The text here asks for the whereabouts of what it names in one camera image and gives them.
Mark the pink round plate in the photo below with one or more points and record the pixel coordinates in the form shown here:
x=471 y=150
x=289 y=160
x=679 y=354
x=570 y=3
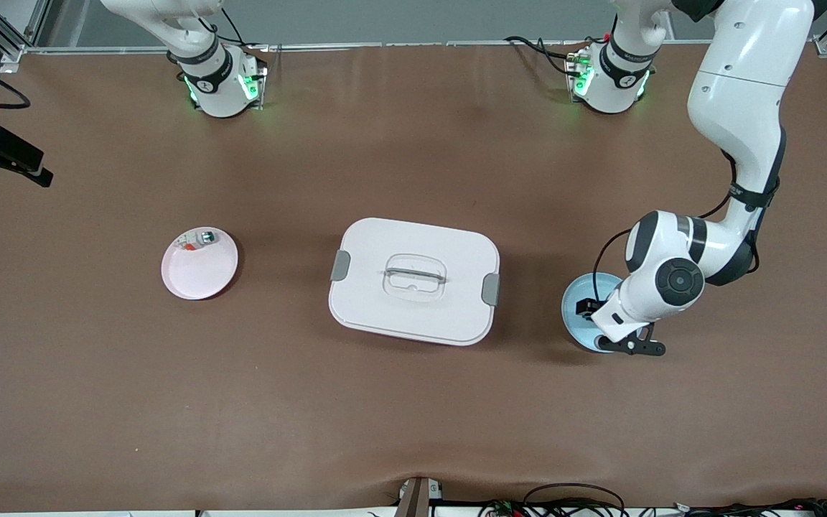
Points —
x=198 y=276

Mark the white lidded storage box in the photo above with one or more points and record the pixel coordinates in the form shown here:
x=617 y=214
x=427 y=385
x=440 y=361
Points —
x=449 y=244

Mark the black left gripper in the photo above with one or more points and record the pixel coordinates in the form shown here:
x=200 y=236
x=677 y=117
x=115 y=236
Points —
x=590 y=305

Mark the brown table mat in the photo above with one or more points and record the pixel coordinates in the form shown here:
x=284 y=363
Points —
x=413 y=402

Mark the grey box latch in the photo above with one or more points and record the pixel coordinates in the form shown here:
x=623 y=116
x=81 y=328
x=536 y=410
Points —
x=340 y=266
x=490 y=289

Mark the light blue round plate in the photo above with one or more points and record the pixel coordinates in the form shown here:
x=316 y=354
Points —
x=575 y=323

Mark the metal table edge bracket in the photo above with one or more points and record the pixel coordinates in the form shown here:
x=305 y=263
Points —
x=417 y=499

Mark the small white green toy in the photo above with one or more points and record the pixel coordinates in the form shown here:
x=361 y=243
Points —
x=194 y=240

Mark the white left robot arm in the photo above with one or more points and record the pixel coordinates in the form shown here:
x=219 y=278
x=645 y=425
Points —
x=736 y=86

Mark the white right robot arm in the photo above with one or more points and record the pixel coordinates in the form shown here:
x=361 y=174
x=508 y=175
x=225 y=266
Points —
x=216 y=86

